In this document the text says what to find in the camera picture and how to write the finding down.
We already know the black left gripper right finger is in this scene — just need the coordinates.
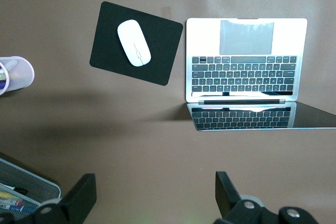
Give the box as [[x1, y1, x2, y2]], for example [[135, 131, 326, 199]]
[[214, 171, 318, 224]]

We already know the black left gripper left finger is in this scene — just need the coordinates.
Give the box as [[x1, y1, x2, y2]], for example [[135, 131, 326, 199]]
[[33, 173, 97, 224]]

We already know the silver laptop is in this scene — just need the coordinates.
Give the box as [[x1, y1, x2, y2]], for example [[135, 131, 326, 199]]
[[185, 18, 336, 132]]

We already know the white marker with blue cap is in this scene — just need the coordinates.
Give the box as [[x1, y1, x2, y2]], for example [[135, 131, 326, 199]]
[[0, 199, 25, 212]]

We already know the yellow marker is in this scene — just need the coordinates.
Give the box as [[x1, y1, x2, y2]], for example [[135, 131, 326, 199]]
[[0, 189, 19, 201]]

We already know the silver mesh desk tray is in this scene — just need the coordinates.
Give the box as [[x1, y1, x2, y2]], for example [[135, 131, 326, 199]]
[[0, 155, 61, 224]]

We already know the pink mesh pen cup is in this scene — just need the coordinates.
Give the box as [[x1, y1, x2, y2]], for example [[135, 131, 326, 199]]
[[0, 56, 35, 96]]

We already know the black mouse pad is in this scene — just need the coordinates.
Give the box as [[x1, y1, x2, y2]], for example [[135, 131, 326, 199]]
[[89, 1, 184, 87]]

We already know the white computer mouse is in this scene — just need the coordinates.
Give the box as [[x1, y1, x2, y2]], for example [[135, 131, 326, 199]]
[[117, 19, 152, 67]]

